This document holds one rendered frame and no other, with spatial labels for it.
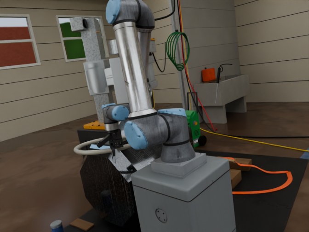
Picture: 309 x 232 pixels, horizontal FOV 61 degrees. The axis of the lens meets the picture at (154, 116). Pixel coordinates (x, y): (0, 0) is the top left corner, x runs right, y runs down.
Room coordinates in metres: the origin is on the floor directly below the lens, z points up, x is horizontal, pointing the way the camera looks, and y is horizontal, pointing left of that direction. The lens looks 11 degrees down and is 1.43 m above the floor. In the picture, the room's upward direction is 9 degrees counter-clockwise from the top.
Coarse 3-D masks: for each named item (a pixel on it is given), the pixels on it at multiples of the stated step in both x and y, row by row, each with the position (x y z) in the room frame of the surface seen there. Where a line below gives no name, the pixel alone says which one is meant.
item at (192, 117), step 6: (186, 114) 4.11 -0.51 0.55; (192, 114) 4.05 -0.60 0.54; (192, 120) 4.00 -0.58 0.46; (198, 120) 4.08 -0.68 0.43; (192, 126) 3.99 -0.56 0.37; (198, 126) 4.07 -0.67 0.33; (192, 132) 3.98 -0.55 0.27; (198, 132) 4.05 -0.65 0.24; (198, 138) 4.04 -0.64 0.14; (204, 138) 4.06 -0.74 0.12; (198, 144) 4.04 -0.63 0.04; (204, 144) 4.05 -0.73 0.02
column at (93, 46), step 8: (88, 24) 3.28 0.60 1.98; (96, 24) 3.34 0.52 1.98; (88, 32) 3.29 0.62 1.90; (96, 32) 3.28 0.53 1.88; (88, 40) 3.29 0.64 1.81; (96, 40) 3.28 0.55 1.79; (88, 48) 3.29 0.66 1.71; (96, 48) 3.28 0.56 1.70; (88, 56) 3.30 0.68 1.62; (96, 56) 3.28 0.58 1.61; (104, 56) 3.43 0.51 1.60; (96, 96) 3.30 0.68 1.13; (104, 96) 3.28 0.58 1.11; (112, 96) 3.44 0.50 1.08; (96, 104) 3.30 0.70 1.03; (104, 104) 3.28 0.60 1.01
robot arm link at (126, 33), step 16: (112, 0) 1.32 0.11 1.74; (128, 0) 1.35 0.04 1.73; (112, 16) 1.30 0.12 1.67; (128, 16) 1.31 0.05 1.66; (128, 32) 1.30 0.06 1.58; (128, 48) 1.29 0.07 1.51; (128, 64) 1.28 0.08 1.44; (128, 80) 1.28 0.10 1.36; (144, 80) 1.29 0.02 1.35; (128, 96) 1.28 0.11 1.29; (144, 96) 1.26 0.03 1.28; (144, 112) 1.23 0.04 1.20; (128, 128) 1.24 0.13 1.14; (144, 128) 1.21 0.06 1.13; (160, 128) 1.24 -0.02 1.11; (144, 144) 1.20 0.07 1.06
